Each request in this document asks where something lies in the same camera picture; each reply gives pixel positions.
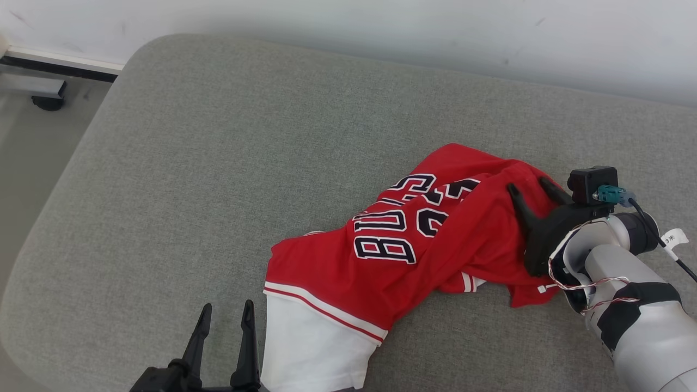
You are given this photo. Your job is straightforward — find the grey metal frame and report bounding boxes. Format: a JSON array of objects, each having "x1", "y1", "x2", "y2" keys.
[{"x1": 0, "y1": 73, "x2": 68, "y2": 112}]

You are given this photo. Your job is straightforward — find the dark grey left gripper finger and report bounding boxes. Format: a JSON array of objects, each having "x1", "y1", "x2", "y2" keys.
[
  {"x1": 182, "y1": 303, "x2": 213, "y2": 382},
  {"x1": 231, "y1": 300, "x2": 261, "y2": 389}
]

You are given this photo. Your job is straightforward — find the white and black baseboard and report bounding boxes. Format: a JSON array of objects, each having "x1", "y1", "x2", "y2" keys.
[{"x1": 0, "y1": 46, "x2": 125, "y2": 84}]

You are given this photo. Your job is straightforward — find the thin black cable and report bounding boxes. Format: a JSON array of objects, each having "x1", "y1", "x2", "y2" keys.
[{"x1": 627, "y1": 198, "x2": 697, "y2": 283}]

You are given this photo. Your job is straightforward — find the white cable label tag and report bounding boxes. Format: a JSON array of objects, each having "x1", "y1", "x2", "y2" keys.
[{"x1": 659, "y1": 228, "x2": 690, "y2": 261}]

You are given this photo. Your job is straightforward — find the red basketball jersey with numbers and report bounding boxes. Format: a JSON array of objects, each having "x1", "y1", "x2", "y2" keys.
[{"x1": 260, "y1": 143, "x2": 568, "y2": 392}]

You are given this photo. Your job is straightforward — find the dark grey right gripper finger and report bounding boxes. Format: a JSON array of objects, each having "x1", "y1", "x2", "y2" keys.
[
  {"x1": 539, "y1": 176, "x2": 574, "y2": 207},
  {"x1": 507, "y1": 183, "x2": 541, "y2": 232}
]

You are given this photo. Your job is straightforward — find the teal cable connector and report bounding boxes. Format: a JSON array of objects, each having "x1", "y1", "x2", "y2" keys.
[{"x1": 593, "y1": 185, "x2": 636, "y2": 207}]

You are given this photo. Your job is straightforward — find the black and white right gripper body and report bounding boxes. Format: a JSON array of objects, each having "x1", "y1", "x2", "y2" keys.
[{"x1": 524, "y1": 204, "x2": 622, "y2": 287}]

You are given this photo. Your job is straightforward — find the red and white wires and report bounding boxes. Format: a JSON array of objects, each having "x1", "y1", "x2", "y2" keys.
[{"x1": 538, "y1": 218, "x2": 641, "y2": 315}]

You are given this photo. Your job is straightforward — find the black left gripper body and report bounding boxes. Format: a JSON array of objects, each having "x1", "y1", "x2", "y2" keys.
[{"x1": 130, "y1": 359, "x2": 262, "y2": 392}]

